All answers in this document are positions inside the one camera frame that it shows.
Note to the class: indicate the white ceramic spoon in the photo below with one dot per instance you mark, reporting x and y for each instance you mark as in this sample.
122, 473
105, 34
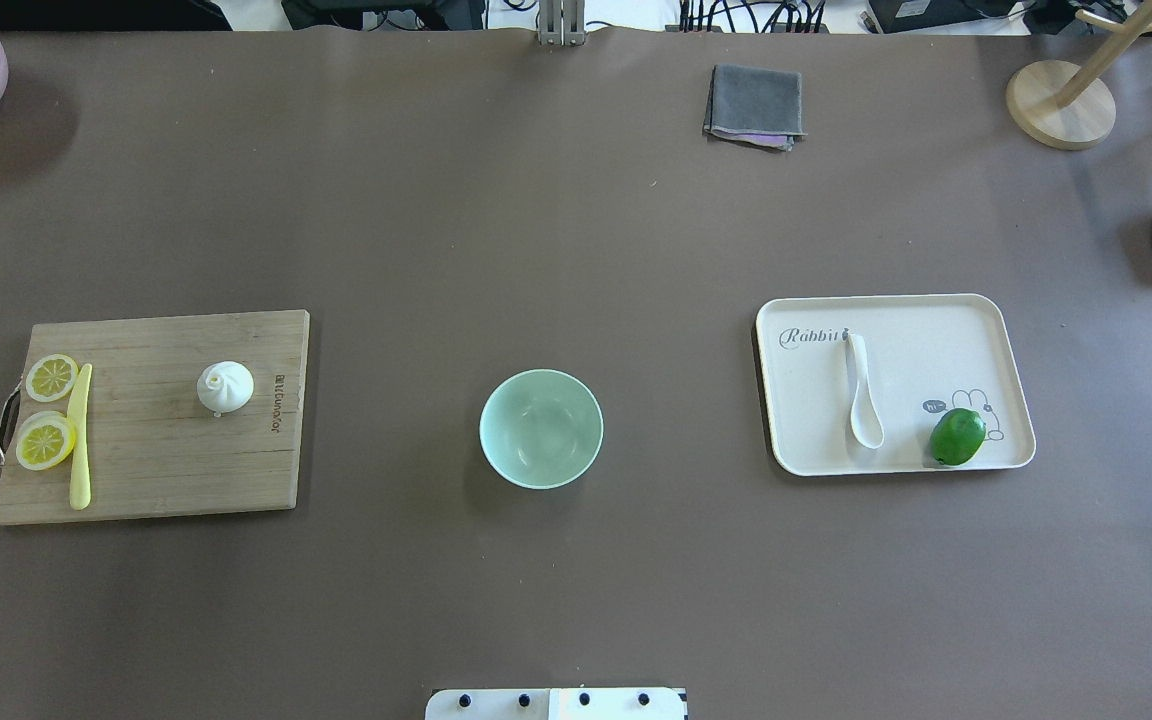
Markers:
865, 423

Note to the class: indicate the mint green bowl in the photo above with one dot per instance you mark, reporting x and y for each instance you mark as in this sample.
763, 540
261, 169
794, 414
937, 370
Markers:
541, 429

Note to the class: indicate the white steamed bun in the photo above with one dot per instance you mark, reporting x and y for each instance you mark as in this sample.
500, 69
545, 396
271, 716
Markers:
225, 387

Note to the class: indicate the grey folded cloth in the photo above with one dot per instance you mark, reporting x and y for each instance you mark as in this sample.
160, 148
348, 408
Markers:
758, 106

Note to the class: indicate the cream rabbit tray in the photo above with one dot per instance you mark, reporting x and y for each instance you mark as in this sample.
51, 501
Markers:
927, 354

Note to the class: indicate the green lime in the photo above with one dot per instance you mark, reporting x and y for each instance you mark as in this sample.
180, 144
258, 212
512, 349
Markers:
958, 436

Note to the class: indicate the wooden cutting board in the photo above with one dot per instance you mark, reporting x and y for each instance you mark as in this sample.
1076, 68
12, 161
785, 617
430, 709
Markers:
155, 450

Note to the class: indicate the yellow plastic knife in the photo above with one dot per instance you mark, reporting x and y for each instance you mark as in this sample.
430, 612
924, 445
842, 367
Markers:
80, 491

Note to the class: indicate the upper lemon slice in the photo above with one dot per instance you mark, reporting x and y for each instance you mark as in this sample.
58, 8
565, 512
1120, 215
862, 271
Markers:
51, 378

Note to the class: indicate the lemon slice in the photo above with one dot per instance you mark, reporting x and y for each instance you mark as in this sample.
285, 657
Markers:
51, 378
44, 440

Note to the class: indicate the lower lemon slice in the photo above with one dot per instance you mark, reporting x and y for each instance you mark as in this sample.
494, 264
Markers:
44, 440

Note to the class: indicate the wooden mug tree stand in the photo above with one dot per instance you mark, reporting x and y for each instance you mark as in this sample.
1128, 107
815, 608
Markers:
1068, 107

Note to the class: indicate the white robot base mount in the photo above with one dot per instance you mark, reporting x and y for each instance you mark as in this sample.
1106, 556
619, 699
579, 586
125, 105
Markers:
632, 702

